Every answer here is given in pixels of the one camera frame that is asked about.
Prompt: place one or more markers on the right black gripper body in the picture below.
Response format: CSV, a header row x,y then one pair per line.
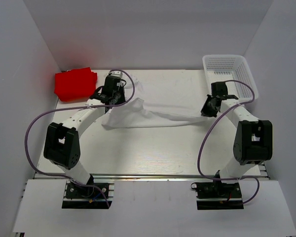
x,y
208,109

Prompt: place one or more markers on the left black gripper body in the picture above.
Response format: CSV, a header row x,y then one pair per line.
x,y
119,96

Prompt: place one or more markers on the white t-shirt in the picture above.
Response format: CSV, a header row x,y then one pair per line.
x,y
160,99

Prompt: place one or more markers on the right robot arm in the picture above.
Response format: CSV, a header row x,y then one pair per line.
x,y
253,142

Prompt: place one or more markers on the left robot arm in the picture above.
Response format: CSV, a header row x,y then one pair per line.
x,y
62,144

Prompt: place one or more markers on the folded red t-shirt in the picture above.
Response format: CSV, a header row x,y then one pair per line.
x,y
75,84

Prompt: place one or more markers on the white plastic basket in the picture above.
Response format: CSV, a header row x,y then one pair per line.
x,y
235,70

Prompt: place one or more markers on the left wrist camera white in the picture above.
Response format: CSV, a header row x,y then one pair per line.
x,y
116,73

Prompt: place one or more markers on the aluminium table rail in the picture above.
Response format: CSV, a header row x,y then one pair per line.
x,y
119,176

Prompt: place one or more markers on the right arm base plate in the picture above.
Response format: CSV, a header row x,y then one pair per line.
x,y
217,196

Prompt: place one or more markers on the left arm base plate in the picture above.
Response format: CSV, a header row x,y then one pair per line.
x,y
77,197

